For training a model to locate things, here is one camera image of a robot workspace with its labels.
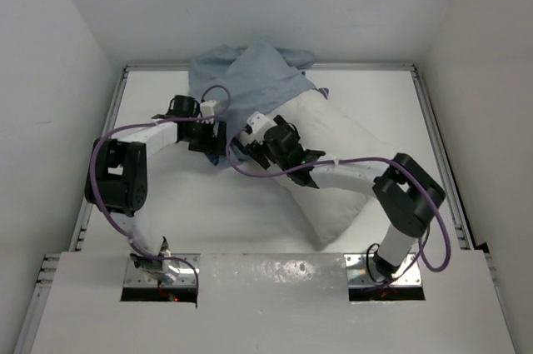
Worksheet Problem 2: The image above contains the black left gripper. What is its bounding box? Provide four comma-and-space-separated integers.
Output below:
183, 118, 228, 157

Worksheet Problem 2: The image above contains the blue patterned pillowcase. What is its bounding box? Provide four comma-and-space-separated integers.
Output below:
188, 40, 328, 143

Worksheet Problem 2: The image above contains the white pillow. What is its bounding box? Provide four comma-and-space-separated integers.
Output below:
268, 90, 397, 250

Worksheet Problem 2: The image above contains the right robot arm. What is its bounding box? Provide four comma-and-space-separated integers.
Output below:
227, 112, 446, 285

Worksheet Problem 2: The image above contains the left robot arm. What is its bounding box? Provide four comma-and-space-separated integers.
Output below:
85, 95, 228, 279

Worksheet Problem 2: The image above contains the white front cover board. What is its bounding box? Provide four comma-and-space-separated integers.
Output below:
32, 252, 513, 353

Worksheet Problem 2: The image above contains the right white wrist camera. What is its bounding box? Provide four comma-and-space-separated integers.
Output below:
245, 112, 276, 142

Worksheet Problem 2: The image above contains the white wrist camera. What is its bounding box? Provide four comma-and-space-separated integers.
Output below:
245, 112, 276, 142
200, 100, 221, 122

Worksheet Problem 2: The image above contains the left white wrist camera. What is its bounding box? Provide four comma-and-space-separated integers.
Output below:
200, 100, 221, 122

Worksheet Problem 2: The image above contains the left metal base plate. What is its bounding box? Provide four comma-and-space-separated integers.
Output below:
123, 253, 200, 288

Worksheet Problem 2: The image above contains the metal base plate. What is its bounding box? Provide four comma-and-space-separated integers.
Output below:
123, 253, 200, 288
345, 252, 425, 288

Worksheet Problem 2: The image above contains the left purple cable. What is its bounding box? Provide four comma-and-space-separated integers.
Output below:
90, 85, 232, 301

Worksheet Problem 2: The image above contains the purple cable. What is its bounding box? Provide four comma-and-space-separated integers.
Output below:
223, 128, 454, 288
90, 85, 232, 301

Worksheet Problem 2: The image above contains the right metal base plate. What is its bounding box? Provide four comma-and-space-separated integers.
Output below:
345, 252, 425, 288

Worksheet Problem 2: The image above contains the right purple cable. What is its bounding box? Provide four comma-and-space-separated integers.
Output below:
223, 128, 454, 288

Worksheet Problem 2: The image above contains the aluminium table frame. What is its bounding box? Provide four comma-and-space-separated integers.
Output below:
12, 62, 501, 354

